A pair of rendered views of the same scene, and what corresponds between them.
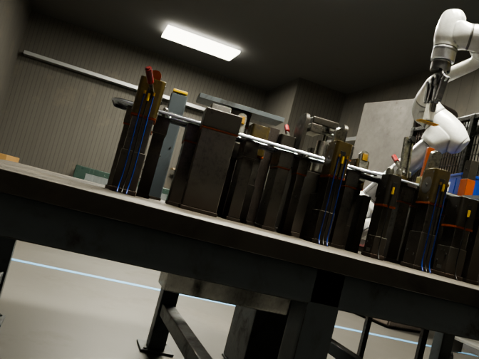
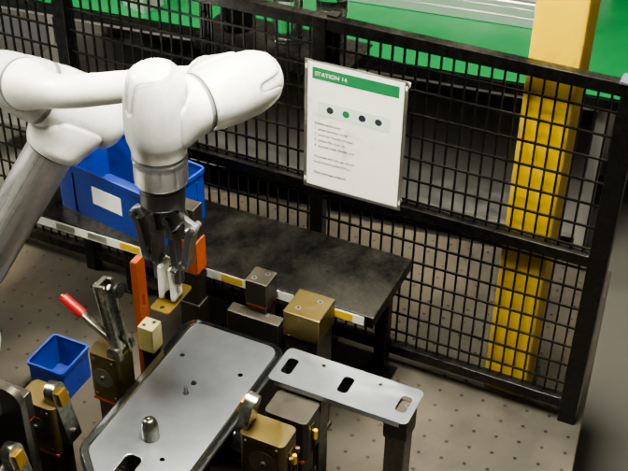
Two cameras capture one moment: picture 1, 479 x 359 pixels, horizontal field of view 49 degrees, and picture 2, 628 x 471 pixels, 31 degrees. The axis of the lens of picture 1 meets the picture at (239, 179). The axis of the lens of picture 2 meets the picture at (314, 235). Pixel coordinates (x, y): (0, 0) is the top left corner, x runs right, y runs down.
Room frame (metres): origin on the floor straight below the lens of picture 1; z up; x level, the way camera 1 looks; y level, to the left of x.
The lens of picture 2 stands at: (0.89, 0.49, 2.55)
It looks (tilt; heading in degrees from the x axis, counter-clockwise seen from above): 37 degrees down; 305
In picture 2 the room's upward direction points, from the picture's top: 1 degrees clockwise
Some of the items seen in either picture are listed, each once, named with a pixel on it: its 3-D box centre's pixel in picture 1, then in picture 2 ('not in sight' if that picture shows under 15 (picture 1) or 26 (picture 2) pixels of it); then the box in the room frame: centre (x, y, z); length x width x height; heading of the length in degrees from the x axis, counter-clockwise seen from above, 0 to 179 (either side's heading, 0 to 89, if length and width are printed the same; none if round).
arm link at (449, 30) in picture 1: (452, 30); (163, 107); (1.98, -0.66, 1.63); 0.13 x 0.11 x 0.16; 76
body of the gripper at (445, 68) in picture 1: (438, 73); (164, 205); (1.98, -0.65, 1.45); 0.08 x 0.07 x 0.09; 10
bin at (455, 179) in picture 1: (461, 192); (131, 186); (2.44, -1.03, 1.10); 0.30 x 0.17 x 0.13; 1
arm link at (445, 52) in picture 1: (443, 55); (160, 168); (1.98, -0.65, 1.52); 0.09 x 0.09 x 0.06
